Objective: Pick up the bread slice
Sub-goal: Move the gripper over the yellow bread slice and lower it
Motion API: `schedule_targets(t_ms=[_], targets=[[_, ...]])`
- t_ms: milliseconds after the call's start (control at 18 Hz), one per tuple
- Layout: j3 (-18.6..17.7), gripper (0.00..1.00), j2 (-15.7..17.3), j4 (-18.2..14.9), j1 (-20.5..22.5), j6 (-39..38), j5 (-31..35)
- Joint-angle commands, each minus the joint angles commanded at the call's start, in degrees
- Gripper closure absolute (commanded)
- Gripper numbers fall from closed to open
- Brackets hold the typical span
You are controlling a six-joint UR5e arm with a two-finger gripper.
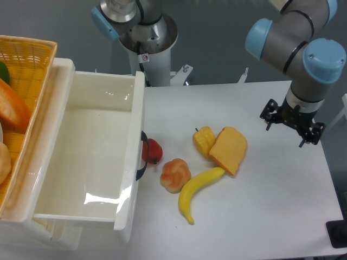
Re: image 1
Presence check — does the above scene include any orange toy bread slice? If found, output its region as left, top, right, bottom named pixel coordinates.
left=208, top=127, right=248, bottom=176

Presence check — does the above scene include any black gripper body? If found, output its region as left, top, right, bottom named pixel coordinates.
left=277, top=99, right=316, bottom=133

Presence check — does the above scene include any green toy vegetable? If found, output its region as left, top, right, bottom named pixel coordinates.
left=0, top=61, right=10, bottom=85

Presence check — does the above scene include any red toy pepper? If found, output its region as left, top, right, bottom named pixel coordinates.
left=142, top=138, right=163, bottom=164

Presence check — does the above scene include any yellow toy banana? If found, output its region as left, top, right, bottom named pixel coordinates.
left=178, top=167, right=225, bottom=225

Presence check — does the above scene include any orange toy baguette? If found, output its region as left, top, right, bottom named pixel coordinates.
left=1, top=79, right=31, bottom=134

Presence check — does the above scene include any yellow woven basket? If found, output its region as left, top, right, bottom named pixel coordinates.
left=1, top=35, right=57, bottom=212

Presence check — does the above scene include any white plastic open drawer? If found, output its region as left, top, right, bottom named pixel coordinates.
left=34, top=71, right=145, bottom=242

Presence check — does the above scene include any tan toy bun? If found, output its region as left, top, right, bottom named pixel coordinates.
left=0, top=143, right=11, bottom=184

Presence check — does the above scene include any black device at table edge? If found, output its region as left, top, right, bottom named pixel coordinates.
left=326, top=220, right=347, bottom=248

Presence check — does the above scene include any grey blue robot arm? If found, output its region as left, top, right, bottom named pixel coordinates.
left=91, top=1, right=346, bottom=144

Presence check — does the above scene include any toy braided bread roll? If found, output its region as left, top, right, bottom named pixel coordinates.
left=160, top=158, right=191, bottom=193

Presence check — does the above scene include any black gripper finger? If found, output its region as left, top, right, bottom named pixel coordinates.
left=260, top=99, right=279, bottom=131
left=299, top=122, right=325, bottom=147

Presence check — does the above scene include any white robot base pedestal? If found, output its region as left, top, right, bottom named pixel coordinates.
left=119, top=14, right=193, bottom=87

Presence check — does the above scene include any black drawer handle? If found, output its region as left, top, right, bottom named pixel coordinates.
left=135, top=131, right=149, bottom=181

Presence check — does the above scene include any white plastic drawer cabinet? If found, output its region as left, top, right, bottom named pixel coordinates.
left=1, top=58, right=82, bottom=250

